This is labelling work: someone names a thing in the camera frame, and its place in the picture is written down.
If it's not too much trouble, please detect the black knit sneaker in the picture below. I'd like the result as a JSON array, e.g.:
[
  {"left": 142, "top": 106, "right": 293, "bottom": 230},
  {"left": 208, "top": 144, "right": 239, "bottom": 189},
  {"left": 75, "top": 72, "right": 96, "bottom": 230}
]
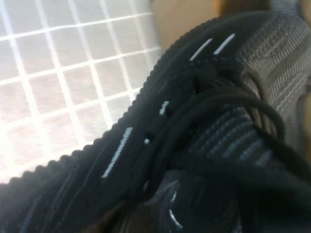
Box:
[{"left": 0, "top": 11, "right": 311, "bottom": 233}]

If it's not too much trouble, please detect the brown cardboard shoe box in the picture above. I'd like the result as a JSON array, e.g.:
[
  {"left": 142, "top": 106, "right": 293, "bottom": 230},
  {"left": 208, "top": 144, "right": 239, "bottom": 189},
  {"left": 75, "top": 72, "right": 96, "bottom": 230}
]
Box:
[{"left": 149, "top": 0, "right": 311, "bottom": 136}]

